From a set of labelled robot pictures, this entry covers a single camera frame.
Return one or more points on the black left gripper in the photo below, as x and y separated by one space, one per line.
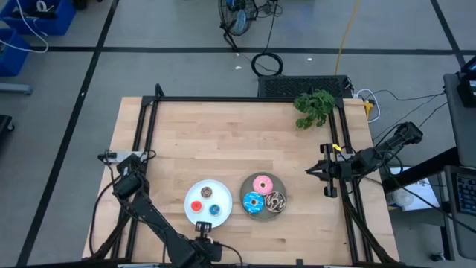
208 249

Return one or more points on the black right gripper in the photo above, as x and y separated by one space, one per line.
336 169

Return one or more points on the small blue donut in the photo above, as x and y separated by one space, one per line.
215 210

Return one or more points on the small red donut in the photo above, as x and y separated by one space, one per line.
196 206

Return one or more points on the large chocolate drizzled donut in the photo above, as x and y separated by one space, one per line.
275 201

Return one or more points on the large pink frosted donut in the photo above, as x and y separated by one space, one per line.
263 185

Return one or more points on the small chocolate donut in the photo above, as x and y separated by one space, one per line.
206 192

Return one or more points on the large blue frosted donut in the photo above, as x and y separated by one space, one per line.
253 203

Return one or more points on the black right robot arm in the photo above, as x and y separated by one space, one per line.
386 147

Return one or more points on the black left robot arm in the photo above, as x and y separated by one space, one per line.
148 212

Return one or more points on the grey round plate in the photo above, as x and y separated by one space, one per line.
282 184

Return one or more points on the white round plate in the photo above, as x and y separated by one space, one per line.
223 193

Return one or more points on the green leafy plant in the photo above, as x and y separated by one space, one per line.
314 108

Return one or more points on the yellow power plug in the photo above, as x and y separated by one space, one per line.
368 107

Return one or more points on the black perforated computer case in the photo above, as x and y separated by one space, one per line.
297 86

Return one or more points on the black keyboard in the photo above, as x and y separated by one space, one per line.
466 193

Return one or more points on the grey desk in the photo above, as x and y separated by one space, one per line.
459 115

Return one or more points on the black floor fan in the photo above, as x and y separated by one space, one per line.
238 18

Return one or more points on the black monitor device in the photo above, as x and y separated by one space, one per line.
469 85

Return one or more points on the grey metal bar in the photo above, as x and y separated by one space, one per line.
15 89

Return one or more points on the small blue storage bin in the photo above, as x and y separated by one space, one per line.
13 56

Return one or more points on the large blue storage bin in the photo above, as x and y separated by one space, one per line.
22 22

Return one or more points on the black aluminium table frame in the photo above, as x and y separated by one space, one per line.
223 99

